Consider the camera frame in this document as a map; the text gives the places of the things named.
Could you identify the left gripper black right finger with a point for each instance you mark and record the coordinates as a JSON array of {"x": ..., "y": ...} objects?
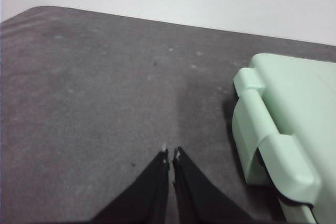
[{"x": 199, "y": 197}]

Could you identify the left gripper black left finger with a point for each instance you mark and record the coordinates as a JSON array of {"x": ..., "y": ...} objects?
[{"x": 147, "y": 195}]

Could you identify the green griddle lid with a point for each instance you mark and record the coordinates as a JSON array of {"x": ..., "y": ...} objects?
[{"x": 302, "y": 98}]

